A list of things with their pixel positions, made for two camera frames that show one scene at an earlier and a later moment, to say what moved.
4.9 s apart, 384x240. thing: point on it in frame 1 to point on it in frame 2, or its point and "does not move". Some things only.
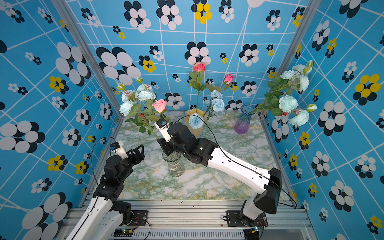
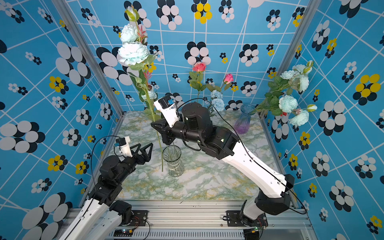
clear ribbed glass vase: x=175 y=167 does not move
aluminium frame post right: x=299 y=37 does not move
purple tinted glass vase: x=241 y=126 does not move
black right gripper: x=166 y=146 to x=169 y=133
